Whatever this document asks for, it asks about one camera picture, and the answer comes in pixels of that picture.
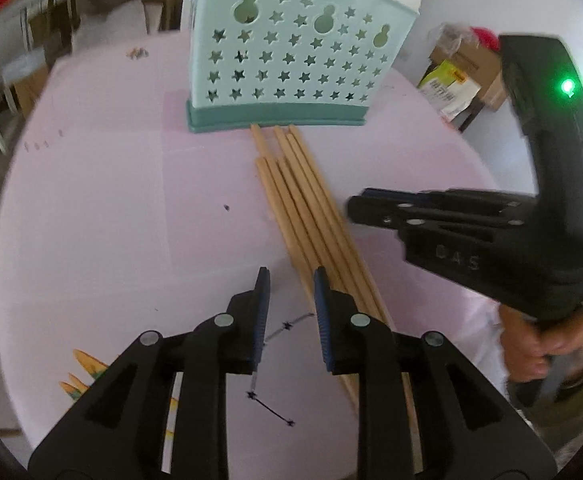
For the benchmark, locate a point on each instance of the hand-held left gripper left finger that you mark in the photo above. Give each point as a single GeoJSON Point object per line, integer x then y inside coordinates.
{"type": "Point", "coordinates": [263, 315]}

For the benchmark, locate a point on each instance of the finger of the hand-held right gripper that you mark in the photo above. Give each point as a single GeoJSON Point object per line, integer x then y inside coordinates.
{"type": "Point", "coordinates": [371, 210]}
{"type": "Point", "coordinates": [446, 197]}

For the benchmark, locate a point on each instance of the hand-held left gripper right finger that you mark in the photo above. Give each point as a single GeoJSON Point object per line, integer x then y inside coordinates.
{"type": "Point", "coordinates": [321, 320]}

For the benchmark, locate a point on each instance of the bundle of wooden chopsticks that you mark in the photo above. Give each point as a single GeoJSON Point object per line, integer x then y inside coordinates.
{"type": "Point", "coordinates": [301, 220]}

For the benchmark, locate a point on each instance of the teal star-cut utensil holder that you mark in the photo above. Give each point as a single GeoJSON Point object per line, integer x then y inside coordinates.
{"type": "Point", "coordinates": [271, 116]}

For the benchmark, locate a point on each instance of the person's right hand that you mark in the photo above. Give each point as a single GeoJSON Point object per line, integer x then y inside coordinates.
{"type": "Point", "coordinates": [521, 345]}

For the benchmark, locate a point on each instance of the white and yellow rice bag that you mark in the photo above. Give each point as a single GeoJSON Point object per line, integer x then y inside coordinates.
{"type": "Point", "coordinates": [446, 87]}

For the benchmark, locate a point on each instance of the large cardboard box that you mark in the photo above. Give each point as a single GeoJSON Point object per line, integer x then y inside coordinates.
{"type": "Point", "coordinates": [476, 67]}

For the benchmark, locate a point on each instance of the red bag on box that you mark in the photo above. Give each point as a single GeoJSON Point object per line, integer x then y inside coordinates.
{"type": "Point", "coordinates": [486, 37]}

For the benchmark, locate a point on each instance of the clear plastic bag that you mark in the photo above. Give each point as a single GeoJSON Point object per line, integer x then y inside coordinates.
{"type": "Point", "coordinates": [449, 32]}

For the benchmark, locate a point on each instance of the plastic wrapped box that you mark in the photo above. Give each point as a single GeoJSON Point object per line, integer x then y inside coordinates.
{"type": "Point", "coordinates": [26, 72]}

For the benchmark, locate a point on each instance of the long white side table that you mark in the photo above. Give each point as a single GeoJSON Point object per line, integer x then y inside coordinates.
{"type": "Point", "coordinates": [1, 60]}

